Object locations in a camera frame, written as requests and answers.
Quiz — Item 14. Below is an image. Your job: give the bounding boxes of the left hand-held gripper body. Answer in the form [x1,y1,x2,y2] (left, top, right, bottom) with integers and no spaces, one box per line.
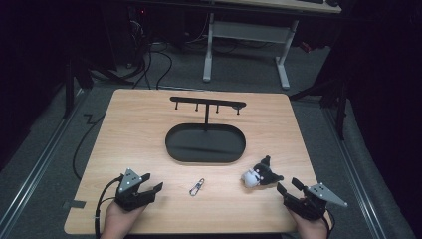
[113,167,157,212]

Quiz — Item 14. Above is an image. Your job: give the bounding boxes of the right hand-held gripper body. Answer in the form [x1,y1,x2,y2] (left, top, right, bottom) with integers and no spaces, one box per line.
[283,182,348,222]

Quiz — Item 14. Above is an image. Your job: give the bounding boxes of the black and white plush toy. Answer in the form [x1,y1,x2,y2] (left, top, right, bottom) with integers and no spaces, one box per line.
[240,154,285,190]

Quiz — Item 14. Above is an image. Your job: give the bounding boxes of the silver carabiner clip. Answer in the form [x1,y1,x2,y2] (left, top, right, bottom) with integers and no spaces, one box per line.
[188,177,206,197]

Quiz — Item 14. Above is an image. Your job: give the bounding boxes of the black hook rack with tray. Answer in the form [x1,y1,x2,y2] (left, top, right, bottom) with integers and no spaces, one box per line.
[164,96,248,164]

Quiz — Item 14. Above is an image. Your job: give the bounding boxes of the person's right hand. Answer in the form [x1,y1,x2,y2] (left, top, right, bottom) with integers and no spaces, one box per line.
[288,209,332,239]

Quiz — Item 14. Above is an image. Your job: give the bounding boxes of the person's left hand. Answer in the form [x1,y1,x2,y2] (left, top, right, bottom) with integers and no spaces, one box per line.
[101,200,147,239]

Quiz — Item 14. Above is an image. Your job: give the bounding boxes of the black tape patch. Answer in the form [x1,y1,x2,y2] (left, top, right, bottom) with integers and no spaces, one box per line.
[62,199,87,210]

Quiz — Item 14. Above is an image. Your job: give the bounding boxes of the black metal stand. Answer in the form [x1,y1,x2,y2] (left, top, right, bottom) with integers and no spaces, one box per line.
[62,59,135,120]
[288,74,350,141]

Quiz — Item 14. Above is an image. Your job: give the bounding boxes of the dark computer tower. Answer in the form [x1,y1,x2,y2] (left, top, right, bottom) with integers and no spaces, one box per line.
[127,5,151,66]

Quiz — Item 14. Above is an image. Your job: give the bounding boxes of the desk with white legs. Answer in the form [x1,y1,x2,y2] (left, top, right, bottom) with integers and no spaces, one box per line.
[202,0,342,91]

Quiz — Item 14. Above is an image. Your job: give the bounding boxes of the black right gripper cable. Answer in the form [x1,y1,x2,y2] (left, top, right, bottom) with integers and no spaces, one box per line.
[322,208,336,235]

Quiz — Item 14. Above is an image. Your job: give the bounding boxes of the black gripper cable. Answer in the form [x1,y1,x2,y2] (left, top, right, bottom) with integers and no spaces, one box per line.
[94,175,124,239]
[322,208,336,235]

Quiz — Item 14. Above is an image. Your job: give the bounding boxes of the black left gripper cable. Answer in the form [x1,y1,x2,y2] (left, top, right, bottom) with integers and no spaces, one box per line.
[94,175,124,239]

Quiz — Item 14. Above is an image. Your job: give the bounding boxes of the metal floor rail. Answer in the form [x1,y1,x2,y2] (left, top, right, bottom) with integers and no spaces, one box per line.
[0,89,86,230]
[322,108,388,239]

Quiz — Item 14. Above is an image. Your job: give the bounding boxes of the thin black floor cable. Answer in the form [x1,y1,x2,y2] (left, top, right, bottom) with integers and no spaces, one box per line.
[72,113,106,181]

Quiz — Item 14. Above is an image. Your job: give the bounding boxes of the bundle of black floor cables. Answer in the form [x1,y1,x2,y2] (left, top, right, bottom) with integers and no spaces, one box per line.
[131,42,174,91]

